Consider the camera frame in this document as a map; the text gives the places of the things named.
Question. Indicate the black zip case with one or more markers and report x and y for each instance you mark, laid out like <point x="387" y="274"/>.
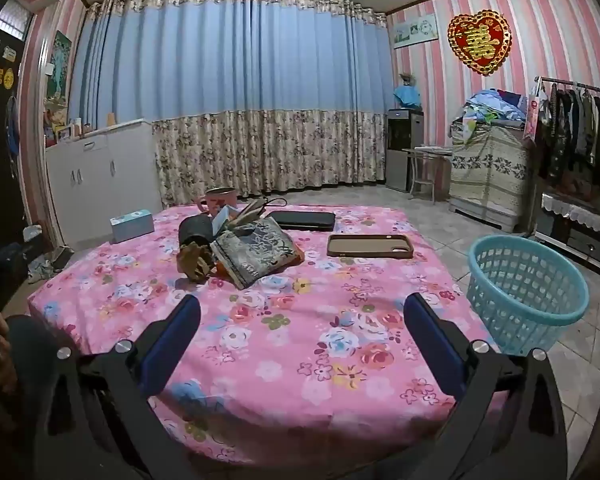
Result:
<point x="302" y="220"/>

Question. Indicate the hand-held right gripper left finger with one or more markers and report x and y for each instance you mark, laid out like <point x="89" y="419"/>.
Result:
<point x="174" y="347"/>

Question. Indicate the light blue tissue box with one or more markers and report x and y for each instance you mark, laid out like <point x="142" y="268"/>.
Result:
<point x="130" y="227"/>

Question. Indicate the blue hanging cloth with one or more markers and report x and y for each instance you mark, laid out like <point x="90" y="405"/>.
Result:
<point x="13" y="125"/>

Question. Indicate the red heart wall decoration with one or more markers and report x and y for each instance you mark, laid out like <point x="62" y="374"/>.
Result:
<point x="480" y="40"/>

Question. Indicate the brown paper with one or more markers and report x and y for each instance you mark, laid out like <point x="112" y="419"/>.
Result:
<point x="192" y="264"/>

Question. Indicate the metal clothes rack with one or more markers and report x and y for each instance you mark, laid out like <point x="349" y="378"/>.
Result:
<point x="580" y="85"/>

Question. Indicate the black plastic roll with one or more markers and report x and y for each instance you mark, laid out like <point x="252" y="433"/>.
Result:
<point x="195" y="232"/>

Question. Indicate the light blue plastic basket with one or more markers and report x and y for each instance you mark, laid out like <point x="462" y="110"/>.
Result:
<point x="530" y="307"/>

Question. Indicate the light blue paper card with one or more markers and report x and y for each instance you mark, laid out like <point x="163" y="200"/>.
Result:
<point x="222" y="220"/>

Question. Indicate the white lace cloth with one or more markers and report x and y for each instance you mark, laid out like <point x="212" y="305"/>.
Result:
<point x="580" y="212"/>

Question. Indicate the wall picture with clock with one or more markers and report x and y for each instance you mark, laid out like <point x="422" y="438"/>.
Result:
<point x="415" y="31"/>

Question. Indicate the blue floral curtain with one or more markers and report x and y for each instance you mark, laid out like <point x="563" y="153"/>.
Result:
<point x="230" y="60"/>

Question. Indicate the row of hanging clothes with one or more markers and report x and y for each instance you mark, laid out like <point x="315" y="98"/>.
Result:
<point x="580" y="130"/>

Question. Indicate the brown phone case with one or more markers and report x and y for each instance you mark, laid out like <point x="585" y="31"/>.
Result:
<point x="370" y="246"/>

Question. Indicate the cabinet under patterned cloth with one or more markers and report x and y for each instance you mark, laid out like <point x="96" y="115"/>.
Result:
<point x="485" y="175"/>

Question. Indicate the white cabinet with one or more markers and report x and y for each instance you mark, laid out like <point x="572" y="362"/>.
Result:
<point x="105" y="175"/>

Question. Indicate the transom window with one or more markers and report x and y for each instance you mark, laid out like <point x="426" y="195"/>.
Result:
<point x="12" y="20"/>

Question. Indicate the pile of clothes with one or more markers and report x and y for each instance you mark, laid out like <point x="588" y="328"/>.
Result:
<point x="485" y="105"/>

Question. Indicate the small metal table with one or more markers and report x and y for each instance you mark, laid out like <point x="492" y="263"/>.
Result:
<point x="430" y="150"/>

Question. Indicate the dark low cabinet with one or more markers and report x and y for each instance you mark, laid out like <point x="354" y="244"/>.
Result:
<point x="580" y="242"/>

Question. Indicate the pink floral tablecloth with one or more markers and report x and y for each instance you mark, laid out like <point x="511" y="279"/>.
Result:
<point x="280" y="360"/>

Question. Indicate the pink hanging bag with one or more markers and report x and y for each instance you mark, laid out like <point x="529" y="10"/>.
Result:
<point x="532" y="115"/>

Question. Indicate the small potted plant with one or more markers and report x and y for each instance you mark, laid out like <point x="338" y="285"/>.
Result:
<point x="406" y="79"/>

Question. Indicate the pink metal mug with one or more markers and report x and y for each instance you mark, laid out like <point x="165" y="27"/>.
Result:
<point x="220" y="202"/>

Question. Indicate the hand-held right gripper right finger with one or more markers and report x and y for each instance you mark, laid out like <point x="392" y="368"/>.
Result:
<point x="435" y="347"/>

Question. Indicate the grey water dispenser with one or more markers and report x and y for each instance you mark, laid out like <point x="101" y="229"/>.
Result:
<point x="400" y="160"/>

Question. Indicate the colourful wall poster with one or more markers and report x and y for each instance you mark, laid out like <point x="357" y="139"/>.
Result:
<point x="59" y="75"/>

